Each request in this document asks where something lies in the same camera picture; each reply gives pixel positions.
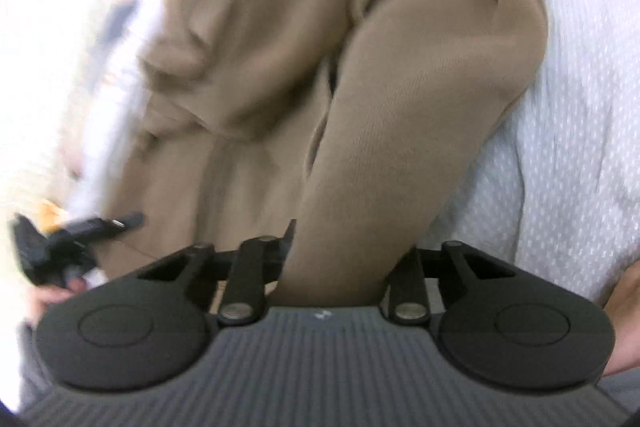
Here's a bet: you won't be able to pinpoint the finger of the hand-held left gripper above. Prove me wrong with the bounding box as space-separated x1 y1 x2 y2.
65 212 146 243

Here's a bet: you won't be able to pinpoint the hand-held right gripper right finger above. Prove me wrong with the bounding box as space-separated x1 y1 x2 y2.
380 239 516 326

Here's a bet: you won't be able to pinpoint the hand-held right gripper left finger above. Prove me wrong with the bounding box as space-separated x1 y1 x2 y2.
137 218 297 327

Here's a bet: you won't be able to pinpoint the brown hoodie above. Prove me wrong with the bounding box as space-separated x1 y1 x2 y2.
92 0 551 308

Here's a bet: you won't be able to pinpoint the person's left hand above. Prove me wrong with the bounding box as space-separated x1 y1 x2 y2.
24 276 89 324

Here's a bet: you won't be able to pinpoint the yellow cloth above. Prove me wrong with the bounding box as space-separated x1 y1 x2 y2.
37 198 68 230

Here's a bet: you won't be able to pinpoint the person's grey shorts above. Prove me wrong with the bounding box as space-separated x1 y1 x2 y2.
17 319 58 410

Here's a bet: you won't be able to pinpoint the white textured bed cover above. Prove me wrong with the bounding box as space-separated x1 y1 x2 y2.
0 0 640 308

